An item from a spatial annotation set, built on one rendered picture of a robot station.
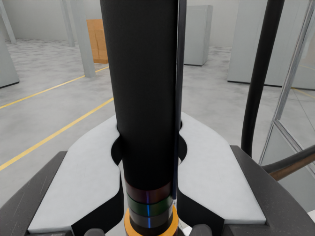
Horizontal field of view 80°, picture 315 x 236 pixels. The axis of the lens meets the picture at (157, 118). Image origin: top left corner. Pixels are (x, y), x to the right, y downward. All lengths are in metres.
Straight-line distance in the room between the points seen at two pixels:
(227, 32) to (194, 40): 5.14
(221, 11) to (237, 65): 6.92
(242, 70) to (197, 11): 2.68
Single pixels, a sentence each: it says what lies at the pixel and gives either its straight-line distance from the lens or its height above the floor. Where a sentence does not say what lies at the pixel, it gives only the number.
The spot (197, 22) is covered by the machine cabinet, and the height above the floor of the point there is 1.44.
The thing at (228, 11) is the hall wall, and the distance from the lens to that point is 12.20.
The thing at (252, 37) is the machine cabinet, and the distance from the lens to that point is 5.52.
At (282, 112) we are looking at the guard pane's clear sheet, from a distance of 1.61.
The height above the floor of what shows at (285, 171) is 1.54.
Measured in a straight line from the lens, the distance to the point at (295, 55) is 1.53.
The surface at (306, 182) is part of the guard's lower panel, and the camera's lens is 1.36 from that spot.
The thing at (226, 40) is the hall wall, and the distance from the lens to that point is 12.27.
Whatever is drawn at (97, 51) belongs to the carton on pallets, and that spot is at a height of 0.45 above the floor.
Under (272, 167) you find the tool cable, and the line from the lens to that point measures 0.25.
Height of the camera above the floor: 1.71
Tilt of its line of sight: 29 degrees down
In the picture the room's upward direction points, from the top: 1 degrees counter-clockwise
